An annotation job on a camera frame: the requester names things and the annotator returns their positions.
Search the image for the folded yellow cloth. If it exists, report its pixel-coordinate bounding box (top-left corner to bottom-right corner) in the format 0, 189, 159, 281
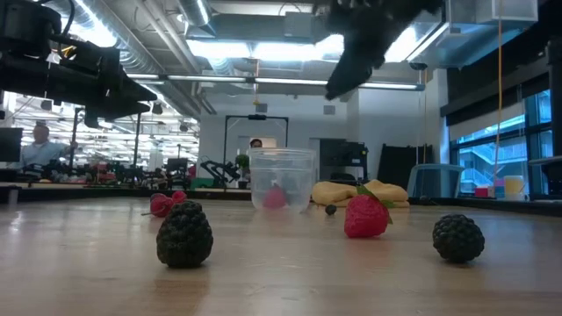
311, 178, 411, 208

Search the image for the black blackberry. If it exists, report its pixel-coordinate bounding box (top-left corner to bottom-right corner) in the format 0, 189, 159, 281
432, 213, 486, 264
155, 200, 215, 269

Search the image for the black background monitor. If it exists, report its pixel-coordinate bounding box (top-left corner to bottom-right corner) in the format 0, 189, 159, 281
0, 126, 24, 163

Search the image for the pale hanging cord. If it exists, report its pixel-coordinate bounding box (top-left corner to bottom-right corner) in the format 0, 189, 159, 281
494, 17, 504, 188

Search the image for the red strawberry with green leaves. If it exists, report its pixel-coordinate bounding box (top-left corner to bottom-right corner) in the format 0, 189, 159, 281
343, 183, 396, 240

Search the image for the long ceiling light strip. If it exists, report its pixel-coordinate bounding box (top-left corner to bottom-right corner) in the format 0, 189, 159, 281
126, 73, 425, 91

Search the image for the yellow plastic container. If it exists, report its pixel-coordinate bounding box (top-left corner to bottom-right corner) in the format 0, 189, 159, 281
503, 175, 526, 201

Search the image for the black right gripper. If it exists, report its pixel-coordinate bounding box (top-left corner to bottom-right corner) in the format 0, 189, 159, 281
324, 0, 445, 102

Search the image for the silver ventilation duct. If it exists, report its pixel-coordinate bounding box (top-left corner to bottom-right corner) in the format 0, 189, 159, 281
43, 0, 219, 118

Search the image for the black rig post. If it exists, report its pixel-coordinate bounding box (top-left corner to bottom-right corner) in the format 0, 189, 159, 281
545, 37, 562, 197

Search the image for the green background plant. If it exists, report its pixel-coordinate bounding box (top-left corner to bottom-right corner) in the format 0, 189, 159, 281
234, 153, 250, 190

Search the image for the black panel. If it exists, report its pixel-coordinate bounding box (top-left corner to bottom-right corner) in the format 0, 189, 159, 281
376, 143, 435, 190

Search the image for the black equipment cabinet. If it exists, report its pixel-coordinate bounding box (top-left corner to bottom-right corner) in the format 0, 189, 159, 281
319, 139, 370, 183

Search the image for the red strawberry with pale stem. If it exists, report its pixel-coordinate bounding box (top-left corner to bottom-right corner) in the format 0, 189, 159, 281
140, 190, 189, 219

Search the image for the black background rig frame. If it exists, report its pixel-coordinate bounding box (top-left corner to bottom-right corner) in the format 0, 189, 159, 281
222, 114, 290, 190

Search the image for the clear plastic cup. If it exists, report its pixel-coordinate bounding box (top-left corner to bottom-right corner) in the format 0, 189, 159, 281
248, 147, 317, 215

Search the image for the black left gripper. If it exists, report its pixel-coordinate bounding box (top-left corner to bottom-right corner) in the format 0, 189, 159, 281
47, 43, 158, 129

